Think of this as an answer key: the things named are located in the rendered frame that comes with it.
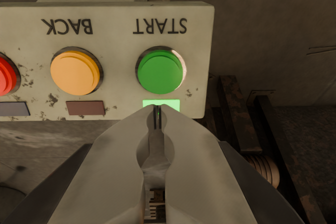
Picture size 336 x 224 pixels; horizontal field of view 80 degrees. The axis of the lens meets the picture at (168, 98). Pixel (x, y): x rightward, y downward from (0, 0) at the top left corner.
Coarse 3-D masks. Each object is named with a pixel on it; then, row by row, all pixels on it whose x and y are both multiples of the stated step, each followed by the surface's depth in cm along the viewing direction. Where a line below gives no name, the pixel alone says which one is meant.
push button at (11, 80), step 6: (0, 60) 17; (0, 66) 17; (6, 66) 17; (0, 72) 17; (6, 72) 17; (12, 72) 18; (0, 78) 17; (6, 78) 18; (12, 78) 18; (0, 84) 18; (6, 84) 18; (12, 84) 18; (0, 90) 18; (6, 90) 18
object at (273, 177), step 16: (224, 80) 97; (224, 96) 92; (240, 96) 90; (224, 112) 92; (240, 112) 84; (240, 128) 79; (240, 144) 75; (256, 144) 75; (256, 160) 70; (272, 160) 72; (272, 176) 66
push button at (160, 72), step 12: (144, 60) 17; (156, 60) 17; (168, 60) 17; (144, 72) 17; (156, 72) 17; (168, 72) 17; (180, 72) 18; (144, 84) 18; (156, 84) 18; (168, 84) 18
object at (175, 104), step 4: (144, 100) 20; (148, 100) 20; (152, 100) 20; (156, 100) 20; (160, 100) 20; (164, 100) 20; (168, 100) 20; (172, 100) 20; (176, 100) 20; (144, 104) 20; (148, 104) 20; (156, 104) 20; (160, 104) 20; (168, 104) 20; (172, 104) 20; (176, 104) 20; (176, 108) 20
